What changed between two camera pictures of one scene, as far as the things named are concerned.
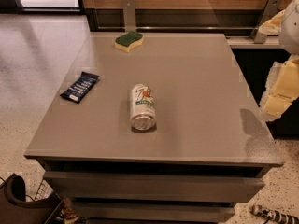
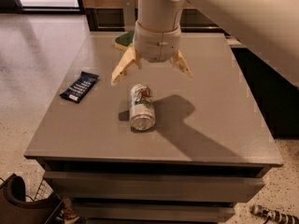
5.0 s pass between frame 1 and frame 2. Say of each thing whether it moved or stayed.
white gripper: moved
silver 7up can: stayed
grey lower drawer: stayed
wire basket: stayed
